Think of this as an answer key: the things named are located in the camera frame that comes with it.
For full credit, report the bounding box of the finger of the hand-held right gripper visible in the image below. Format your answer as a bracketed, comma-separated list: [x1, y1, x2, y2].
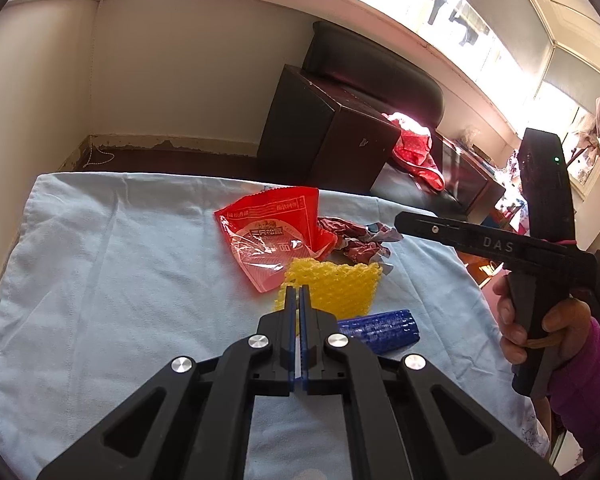
[394, 211, 481, 256]

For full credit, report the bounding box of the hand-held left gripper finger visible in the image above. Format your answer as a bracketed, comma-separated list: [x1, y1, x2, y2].
[300, 284, 561, 480]
[36, 285, 301, 480]

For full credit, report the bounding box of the yellow foam net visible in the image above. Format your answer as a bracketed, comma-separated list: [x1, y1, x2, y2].
[272, 257, 383, 326]

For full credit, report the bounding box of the person's right hand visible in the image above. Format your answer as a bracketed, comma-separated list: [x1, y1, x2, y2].
[492, 274, 596, 367]

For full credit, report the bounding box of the dark wooden side table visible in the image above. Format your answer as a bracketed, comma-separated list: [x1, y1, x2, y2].
[430, 132, 507, 217]

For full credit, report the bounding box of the crumpled dark red wrapper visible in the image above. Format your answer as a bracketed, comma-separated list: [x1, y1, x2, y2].
[317, 216, 405, 277]

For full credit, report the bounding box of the red dotted cloth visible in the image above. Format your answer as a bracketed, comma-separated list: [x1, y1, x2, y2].
[382, 112, 447, 192]

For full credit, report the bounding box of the blue foam net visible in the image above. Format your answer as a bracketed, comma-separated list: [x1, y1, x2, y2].
[336, 308, 421, 356]

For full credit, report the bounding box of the pale hanging cloth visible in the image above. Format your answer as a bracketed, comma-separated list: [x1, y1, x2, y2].
[572, 95, 600, 162]

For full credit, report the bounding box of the red snack packet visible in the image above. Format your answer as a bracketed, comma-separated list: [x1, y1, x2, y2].
[214, 186, 337, 293]

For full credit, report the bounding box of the dark brown cabinet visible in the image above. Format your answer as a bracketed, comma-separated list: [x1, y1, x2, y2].
[257, 64, 403, 192]

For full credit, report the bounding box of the black leather armchair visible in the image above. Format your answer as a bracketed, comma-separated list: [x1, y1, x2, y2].
[302, 21, 468, 211]

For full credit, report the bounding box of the light blue floral tablecloth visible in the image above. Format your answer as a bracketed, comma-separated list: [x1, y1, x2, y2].
[0, 172, 551, 480]

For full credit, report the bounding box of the dark hanging garment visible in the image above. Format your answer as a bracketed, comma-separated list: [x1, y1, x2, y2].
[427, 0, 492, 47]

